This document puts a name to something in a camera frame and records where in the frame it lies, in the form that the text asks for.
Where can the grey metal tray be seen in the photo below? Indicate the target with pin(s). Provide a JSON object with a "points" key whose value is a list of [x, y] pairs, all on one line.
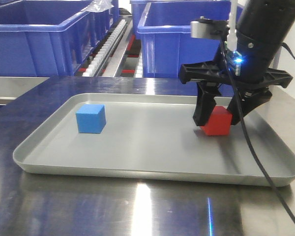
{"points": [[145, 136]]}

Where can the red foam cube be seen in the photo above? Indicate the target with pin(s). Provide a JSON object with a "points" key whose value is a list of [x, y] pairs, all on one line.
{"points": [[219, 122]]}

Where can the blue plastic bin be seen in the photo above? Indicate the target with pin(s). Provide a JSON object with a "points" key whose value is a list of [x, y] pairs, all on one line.
{"points": [[165, 34], [41, 38]]}

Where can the blue plastic bin right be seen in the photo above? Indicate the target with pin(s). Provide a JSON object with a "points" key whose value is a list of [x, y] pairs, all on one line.
{"points": [[165, 34]]}

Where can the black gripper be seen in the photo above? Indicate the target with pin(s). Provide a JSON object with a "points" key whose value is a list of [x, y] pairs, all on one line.
{"points": [[251, 95]]}

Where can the blue bin rear right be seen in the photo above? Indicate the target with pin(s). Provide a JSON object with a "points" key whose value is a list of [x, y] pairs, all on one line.
{"points": [[137, 12]]}

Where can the white roller conveyor rail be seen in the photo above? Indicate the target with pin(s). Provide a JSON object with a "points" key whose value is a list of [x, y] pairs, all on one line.
{"points": [[98, 62]]}

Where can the blue foam cube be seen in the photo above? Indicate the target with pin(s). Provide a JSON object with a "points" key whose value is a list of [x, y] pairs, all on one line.
{"points": [[91, 118]]}

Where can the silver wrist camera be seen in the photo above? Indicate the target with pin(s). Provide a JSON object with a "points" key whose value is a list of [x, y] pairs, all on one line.
{"points": [[204, 28]]}

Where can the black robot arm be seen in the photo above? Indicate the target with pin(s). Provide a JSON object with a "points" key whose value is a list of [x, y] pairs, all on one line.
{"points": [[260, 31]]}

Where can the blue plastic bin left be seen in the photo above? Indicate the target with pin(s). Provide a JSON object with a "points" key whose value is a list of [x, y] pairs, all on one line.
{"points": [[41, 38]]}

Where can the clear plastic bag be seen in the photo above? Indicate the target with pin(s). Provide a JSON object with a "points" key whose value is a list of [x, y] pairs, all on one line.
{"points": [[98, 6]]}

